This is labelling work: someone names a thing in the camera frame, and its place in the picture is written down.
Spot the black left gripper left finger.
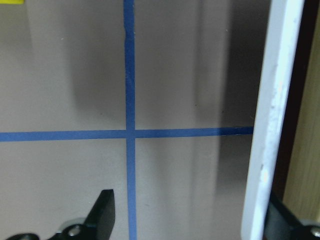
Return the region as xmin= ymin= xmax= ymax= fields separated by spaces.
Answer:
xmin=53 ymin=189 xmax=116 ymax=240

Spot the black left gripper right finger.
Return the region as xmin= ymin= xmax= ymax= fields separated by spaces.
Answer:
xmin=263 ymin=193 xmax=320 ymax=240

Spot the light wooden drawer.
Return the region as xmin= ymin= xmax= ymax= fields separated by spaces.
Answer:
xmin=240 ymin=0 xmax=319 ymax=240

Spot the yellow block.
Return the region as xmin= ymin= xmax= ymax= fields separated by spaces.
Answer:
xmin=0 ymin=0 xmax=25 ymax=5

